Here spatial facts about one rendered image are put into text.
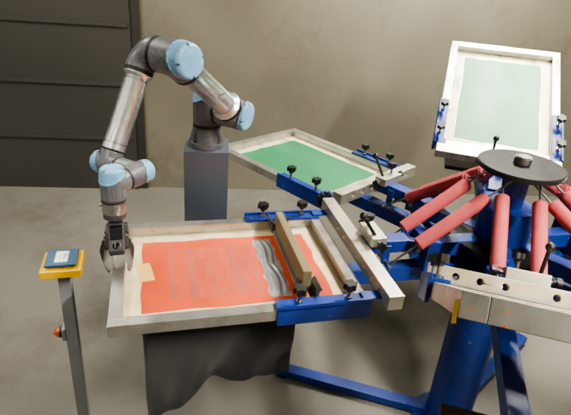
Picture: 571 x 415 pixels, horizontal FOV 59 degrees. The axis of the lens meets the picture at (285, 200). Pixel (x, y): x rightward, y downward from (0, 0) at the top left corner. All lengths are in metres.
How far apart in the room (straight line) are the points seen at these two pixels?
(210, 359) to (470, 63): 2.21
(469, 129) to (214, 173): 1.37
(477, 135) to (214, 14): 2.28
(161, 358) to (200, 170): 0.80
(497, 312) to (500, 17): 4.10
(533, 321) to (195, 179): 1.61
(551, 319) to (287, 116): 3.78
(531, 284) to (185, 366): 1.07
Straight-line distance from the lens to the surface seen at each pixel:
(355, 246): 1.82
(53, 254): 1.91
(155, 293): 1.68
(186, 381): 1.79
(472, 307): 0.75
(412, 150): 4.75
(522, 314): 0.76
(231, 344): 1.71
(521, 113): 2.96
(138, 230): 1.97
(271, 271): 1.77
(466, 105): 2.93
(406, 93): 4.56
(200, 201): 2.18
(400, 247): 1.92
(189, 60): 1.67
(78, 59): 4.34
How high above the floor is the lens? 1.95
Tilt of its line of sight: 26 degrees down
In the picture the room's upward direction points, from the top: 5 degrees clockwise
